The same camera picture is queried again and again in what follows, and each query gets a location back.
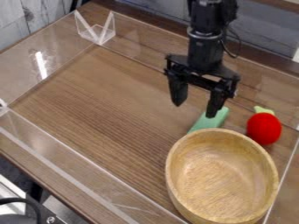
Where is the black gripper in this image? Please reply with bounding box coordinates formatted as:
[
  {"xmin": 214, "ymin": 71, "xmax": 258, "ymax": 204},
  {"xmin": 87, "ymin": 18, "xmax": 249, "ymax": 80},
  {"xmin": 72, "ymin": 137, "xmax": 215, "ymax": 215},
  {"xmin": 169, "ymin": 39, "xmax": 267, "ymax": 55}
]
[{"xmin": 163, "ymin": 28, "xmax": 241, "ymax": 118}]

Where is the clear acrylic corner bracket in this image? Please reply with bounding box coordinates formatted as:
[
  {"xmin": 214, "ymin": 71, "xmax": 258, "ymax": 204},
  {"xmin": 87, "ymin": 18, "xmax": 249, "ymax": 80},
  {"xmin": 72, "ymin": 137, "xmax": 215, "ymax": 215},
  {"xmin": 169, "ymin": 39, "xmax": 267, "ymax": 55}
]
[{"xmin": 74, "ymin": 10, "xmax": 116, "ymax": 46}]

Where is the green foam block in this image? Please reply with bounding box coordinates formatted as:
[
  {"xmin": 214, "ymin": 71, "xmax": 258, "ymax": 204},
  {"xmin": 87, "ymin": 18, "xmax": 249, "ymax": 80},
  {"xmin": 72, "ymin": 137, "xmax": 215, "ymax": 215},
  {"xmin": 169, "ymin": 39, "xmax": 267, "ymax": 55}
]
[{"xmin": 189, "ymin": 107, "xmax": 230, "ymax": 133}]

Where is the wooden bowl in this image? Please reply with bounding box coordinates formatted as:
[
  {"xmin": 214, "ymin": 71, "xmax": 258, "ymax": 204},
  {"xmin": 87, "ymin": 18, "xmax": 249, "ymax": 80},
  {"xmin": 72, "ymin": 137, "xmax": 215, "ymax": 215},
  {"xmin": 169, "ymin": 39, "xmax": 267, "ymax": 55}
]
[{"xmin": 165, "ymin": 129, "xmax": 279, "ymax": 224}]

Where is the red plush strawberry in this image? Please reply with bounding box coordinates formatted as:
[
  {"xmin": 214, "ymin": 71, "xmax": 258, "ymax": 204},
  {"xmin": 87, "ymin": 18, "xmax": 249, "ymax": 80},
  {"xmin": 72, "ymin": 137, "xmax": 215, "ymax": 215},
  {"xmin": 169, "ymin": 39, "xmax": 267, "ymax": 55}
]
[{"xmin": 247, "ymin": 106, "xmax": 283, "ymax": 145}]

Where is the black metal device base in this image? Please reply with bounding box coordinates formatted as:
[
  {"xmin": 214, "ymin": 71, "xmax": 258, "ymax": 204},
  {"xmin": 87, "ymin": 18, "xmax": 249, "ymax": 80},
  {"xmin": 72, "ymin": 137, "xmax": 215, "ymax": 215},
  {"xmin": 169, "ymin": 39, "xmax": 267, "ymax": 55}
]
[{"xmin": 0, "ymin": 197, "xmax": 67, "ymax": 224}]

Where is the clear acrylic tray wall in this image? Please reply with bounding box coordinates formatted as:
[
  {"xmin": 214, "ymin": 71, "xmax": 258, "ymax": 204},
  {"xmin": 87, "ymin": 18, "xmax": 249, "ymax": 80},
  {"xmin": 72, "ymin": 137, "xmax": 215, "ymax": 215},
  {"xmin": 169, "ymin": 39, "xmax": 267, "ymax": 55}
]
[{"xmin": 0, "ymin": 99, "xmax": 187, "ymax": 224}]

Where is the black cable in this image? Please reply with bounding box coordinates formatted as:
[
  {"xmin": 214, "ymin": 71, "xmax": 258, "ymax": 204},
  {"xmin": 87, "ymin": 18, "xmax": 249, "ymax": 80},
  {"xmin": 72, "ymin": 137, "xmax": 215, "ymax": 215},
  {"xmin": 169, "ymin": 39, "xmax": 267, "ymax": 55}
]
[{"xmin": 0, "ymin": 195, "xmax": 43, "ymax": 224}]

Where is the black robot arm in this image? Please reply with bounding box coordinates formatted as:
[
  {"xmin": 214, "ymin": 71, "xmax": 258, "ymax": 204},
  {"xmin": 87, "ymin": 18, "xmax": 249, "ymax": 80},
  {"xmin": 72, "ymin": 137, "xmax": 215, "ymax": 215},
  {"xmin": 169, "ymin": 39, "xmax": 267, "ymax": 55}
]
[{"xmin": 165, "ymin": 0, "xmax": 241, "ymax": 118}]

